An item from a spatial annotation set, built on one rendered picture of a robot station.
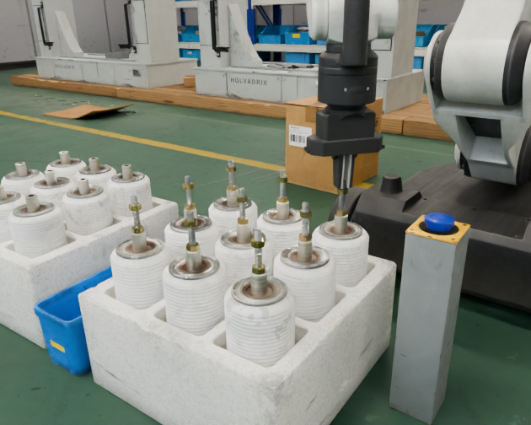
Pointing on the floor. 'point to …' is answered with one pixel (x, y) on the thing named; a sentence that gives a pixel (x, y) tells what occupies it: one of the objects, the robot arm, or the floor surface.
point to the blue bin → (68, 325)
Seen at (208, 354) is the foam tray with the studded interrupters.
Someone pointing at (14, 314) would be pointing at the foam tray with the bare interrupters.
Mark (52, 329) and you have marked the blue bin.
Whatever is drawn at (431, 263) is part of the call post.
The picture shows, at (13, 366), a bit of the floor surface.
